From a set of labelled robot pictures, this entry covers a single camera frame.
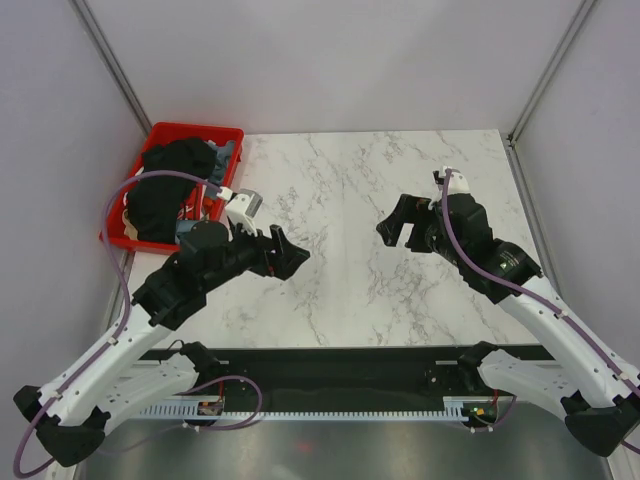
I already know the red coca-cola t-shirt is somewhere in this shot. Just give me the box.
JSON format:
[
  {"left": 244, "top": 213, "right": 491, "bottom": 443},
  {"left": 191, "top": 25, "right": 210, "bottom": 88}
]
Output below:
[{"left": 177, "top": 186, "right": 214, "bottom": 220}]

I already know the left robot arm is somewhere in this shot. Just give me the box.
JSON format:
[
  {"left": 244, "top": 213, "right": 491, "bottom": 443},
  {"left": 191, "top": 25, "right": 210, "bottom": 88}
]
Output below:
[{"left": 14, "top": 221, "right": 310, "bottom": 467}]

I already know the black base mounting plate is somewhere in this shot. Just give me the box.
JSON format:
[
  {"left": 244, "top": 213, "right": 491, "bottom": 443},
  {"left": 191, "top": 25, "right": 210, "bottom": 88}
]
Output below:
[{"left": 139, "top": 345, "right": 556, "bottom": 414}]

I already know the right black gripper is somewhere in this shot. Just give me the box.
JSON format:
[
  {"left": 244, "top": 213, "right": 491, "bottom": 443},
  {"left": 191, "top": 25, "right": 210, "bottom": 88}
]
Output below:
[{"left": 377, "top": 192, "right": 467, "bottom": 267}]

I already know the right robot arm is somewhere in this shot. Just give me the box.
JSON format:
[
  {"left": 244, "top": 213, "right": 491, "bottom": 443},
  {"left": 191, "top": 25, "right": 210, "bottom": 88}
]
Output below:
[{"left": 376, "top": 194, "right": 639, "bottom": 457}]

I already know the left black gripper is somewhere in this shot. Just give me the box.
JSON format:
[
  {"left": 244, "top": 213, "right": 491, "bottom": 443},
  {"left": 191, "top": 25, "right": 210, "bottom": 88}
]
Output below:
[{"left": 202, "top": 218, "right": 309, "bottom": 292}]

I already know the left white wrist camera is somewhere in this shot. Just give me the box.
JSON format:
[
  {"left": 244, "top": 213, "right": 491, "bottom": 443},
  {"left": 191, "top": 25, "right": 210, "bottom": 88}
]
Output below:
[{"left": 217, "top": 187, "right": 263, "bottom": 236}]

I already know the red plastic bin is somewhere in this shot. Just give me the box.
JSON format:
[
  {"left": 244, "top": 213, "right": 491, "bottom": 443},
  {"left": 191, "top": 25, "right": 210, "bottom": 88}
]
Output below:
[{"left": 106, "top": 122, "right": 244, "bottom": 255}]

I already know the grey-blue t-shirt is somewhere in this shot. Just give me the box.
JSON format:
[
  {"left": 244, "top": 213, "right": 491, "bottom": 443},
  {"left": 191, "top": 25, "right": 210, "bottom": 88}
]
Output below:
[{"left": 207, "top": 140, "right": 236, "bottom": 186}]

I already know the right aluminium frame post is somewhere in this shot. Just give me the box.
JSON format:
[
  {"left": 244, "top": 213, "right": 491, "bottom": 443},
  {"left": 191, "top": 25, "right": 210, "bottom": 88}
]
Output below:
[{"left": 504, "top": 0, "right": 600, "bottom": 148}]

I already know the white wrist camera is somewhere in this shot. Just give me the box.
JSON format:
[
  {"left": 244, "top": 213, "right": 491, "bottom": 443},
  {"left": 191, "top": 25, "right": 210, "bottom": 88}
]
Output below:
[
  {"left": 433, "top": 166, "right": 470, "bottom": 195},
  {"left": 217, "top": 187, "right": 263, "bottom": 236}
]

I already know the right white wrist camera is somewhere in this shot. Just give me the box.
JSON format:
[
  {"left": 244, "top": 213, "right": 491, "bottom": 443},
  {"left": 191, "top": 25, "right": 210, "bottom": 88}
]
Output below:
[{"left": 433, "top": 166, "right": 470, "bottom": 195}]

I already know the beige garment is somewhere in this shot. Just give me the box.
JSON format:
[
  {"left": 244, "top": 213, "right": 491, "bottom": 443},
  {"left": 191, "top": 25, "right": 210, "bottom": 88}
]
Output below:
[{"left": 122, "top": 209, "right": 138, "bottom": 241}]

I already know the left aluminium frame post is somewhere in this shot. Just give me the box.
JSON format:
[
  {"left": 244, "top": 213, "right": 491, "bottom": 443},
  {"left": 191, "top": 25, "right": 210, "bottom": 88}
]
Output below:
[{"left": 68, "top": 0, "right": 152, "bottom": 135}]

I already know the aluminium frame post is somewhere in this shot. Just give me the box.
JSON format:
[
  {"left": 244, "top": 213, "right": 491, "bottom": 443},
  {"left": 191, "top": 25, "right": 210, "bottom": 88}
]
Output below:
[
  {"left": 504, "top": 0, "right": 600, "bottom": 148},
  {"left": 68, "top": 0, "right": 152, "bottom": 135}
]

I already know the white slotted cable duct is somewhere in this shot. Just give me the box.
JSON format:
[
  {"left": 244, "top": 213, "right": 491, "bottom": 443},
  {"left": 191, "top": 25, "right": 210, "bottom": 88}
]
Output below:
[{"left": 134, "top": 397, "right": 516, "bottom": 422}]

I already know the black t-shirt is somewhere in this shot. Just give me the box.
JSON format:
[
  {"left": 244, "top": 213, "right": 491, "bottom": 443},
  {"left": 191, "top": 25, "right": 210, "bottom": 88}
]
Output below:
[{"left": 127, "top": 137, "right": 215, "bottom": 244}]

